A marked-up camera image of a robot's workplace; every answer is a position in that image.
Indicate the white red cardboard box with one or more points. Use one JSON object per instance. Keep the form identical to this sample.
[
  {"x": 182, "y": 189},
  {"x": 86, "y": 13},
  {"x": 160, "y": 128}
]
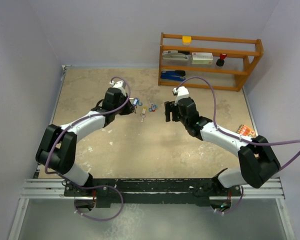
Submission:
[{"x": 202, "y": 58}]

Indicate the wooden shelf rack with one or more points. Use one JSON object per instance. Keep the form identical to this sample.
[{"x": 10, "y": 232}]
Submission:
[{"x": 243, "y": 55}]

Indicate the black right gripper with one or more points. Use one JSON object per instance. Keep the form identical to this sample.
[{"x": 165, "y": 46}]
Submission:
[{"x": 167, "y": 107}]

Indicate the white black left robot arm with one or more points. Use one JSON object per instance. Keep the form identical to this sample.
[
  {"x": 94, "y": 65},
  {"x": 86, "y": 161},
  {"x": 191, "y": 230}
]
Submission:
[{"x": 57, "y": 149}]

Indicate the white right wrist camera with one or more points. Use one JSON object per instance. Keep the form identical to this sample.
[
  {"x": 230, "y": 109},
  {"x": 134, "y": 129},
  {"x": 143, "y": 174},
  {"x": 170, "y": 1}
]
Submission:
[{"x": 180, "y": 93}]

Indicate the red black stamp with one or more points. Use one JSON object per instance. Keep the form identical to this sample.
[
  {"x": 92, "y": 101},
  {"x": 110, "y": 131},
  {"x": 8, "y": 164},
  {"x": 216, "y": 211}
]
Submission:
[{"x": 221, "y": 61}]

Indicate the yellow lidded jar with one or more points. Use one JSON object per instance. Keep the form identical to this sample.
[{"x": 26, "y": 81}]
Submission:
[{"x": 186, "y": 40}]

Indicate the yellow tag key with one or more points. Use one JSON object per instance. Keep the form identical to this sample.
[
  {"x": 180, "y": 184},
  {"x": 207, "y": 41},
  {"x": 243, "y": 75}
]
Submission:
[{"x": 143, "y": 114}]

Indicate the blue black stapler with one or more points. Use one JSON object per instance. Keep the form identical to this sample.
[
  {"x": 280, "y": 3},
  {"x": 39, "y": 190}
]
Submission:
[{"x": 174, "y": 75}]

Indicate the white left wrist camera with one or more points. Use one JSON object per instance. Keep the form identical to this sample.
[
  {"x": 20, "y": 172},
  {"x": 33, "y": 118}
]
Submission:
[{"x": 121, "y": 85}]

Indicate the blue tag key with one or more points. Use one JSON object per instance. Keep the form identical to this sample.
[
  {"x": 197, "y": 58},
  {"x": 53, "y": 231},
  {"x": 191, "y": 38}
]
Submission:
[{"x": 131, "y": 99}]

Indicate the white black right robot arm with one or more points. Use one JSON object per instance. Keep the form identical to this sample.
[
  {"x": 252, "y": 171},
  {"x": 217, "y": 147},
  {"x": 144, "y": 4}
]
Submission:
[{"x": 257, "y": 161}]

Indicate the grey stapler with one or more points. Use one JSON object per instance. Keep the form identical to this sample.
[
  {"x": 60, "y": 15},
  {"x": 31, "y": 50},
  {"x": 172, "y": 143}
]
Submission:
[{"x": 175, "y": 57}]

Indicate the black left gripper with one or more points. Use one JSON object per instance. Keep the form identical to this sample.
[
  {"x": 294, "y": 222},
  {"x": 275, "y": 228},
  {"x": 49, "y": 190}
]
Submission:
[{"x": 129, "y": 109}]

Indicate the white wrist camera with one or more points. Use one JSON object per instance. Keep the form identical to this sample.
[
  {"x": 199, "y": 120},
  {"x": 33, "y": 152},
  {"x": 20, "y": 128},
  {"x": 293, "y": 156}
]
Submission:
[
  {"x": 180, "y": 93},
  {"x": 121, "y": 85}
]

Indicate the orange packet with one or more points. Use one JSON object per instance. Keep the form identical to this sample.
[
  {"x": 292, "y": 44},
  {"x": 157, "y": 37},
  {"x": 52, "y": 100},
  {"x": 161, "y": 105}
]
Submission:
[{"x": 245, "y": 130}]

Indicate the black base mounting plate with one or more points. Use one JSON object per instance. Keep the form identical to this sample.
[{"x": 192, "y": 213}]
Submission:
[{"x": 103, "y": 192}]

